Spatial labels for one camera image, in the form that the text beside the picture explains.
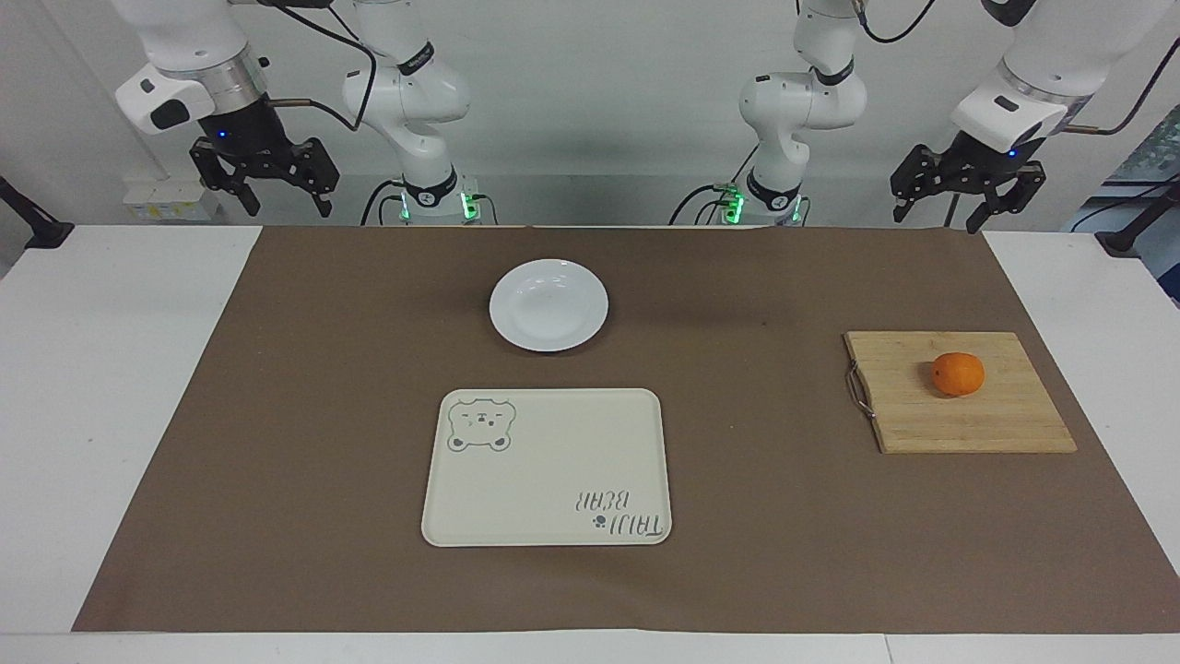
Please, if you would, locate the orange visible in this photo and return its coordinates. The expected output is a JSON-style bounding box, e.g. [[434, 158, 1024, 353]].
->
[[932, 351, 986, 398]]

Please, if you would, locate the black cable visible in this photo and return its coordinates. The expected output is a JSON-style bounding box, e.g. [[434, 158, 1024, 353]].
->
[[1069, 60, 1180, 137], [668, 143, 762, 228], [359, 178, 408, 228], [855, 0, 937, 45], [258, 0, 380, 133]]

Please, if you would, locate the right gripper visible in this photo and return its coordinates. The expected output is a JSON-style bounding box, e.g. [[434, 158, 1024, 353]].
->
[[188, 99, 341, 220]]

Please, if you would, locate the cream tray with bear print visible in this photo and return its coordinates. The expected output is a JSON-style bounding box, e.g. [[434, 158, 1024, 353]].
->
[[421, 387, 673, 549]]

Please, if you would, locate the wooden cutting board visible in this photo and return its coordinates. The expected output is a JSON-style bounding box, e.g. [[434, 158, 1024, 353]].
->
[[843, 331, 1079, 456]]

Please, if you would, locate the black stand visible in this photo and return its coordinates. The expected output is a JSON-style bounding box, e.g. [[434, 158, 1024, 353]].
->
[[1095, 180, 1180, 259], [0, 175, 76, 251]]

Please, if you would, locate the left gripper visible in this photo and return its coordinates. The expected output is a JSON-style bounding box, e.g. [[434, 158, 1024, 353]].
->
[[890, 131, 1053, 235]]

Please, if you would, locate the white round plate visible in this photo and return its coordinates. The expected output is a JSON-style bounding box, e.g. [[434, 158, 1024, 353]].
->
[[489, 258, 610, 353]]

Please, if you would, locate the white box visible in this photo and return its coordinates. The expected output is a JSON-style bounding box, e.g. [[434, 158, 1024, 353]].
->
[[122, 179, 223, 223]]

